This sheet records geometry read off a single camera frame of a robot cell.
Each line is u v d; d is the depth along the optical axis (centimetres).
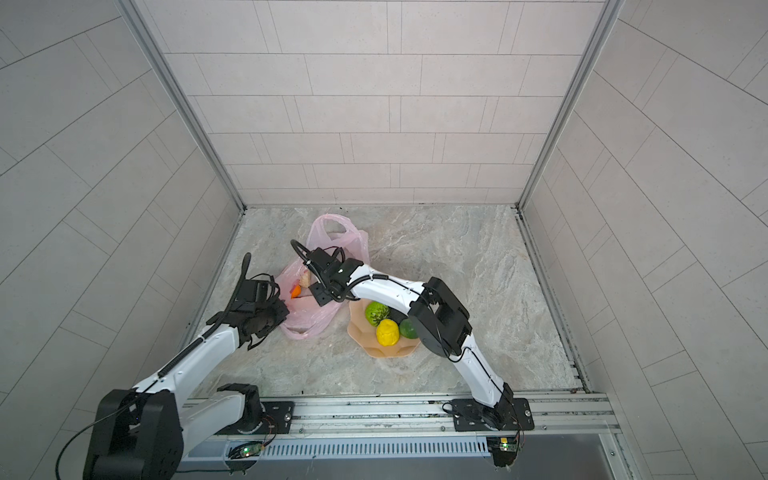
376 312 83
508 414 62
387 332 79
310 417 72
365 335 82
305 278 92
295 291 88
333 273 66
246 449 65
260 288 68
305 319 83
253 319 64
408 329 78
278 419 71
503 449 68
